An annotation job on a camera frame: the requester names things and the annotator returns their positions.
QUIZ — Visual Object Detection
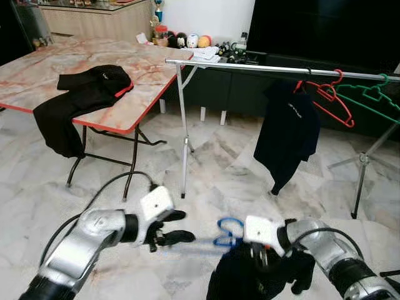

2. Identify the blue plastic hanger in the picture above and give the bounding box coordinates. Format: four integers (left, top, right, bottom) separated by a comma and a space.
159, 217, 246, 254

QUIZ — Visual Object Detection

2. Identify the black shirt red collar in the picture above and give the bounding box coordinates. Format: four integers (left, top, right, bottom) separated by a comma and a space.
32, 64, 135, 159

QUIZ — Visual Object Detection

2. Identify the red plastic hanger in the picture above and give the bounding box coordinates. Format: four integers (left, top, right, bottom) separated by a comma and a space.
294, 69, 356, 129

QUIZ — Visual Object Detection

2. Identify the green plastic hanger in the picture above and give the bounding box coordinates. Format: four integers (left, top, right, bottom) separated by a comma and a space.
334, 74, 400, 124

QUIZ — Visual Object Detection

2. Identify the dark navy printed t-shirt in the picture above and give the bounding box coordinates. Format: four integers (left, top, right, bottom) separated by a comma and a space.
253, 80, 323, 196

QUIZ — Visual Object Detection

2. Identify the black low TV cabinet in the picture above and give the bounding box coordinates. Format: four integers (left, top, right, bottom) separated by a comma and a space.
159, 53, 400, 141

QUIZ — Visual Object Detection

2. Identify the stack of white papers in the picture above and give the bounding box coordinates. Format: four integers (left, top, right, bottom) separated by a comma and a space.
187, 46, 221, 63

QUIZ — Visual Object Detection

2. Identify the silver metal clothes rack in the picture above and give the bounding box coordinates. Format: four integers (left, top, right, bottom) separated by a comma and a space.
166, 57, 400, 219

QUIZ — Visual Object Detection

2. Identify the pink white tissue box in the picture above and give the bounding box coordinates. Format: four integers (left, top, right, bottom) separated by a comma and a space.
136, 32, 154, 46

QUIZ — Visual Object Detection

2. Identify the red lidded jar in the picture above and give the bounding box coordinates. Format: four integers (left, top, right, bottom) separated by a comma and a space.
153, 25, 169, 48

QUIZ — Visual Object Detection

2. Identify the marble pattern folding table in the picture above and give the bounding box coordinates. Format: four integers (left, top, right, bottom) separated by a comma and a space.
0, 37, 194, 202

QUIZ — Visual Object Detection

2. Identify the blue and gold trophy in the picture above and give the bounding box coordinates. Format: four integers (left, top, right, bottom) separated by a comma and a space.
153, 0, 164, 26

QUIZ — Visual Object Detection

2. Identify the light wooden sideboard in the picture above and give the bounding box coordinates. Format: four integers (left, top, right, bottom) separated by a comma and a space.
41, 0, 154, 43

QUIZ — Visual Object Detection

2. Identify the large black television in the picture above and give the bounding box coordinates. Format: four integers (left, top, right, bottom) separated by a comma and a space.
246, 0, 400, 74

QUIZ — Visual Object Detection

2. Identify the black display cabinet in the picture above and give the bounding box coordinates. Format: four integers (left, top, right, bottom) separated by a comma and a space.
0, 0, 54, 66

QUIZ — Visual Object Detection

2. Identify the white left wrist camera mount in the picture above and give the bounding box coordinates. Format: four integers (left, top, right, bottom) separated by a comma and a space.
139, 185, 176, 226

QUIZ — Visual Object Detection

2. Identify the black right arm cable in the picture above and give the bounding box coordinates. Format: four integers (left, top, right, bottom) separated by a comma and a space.
292, 224, 364, 263

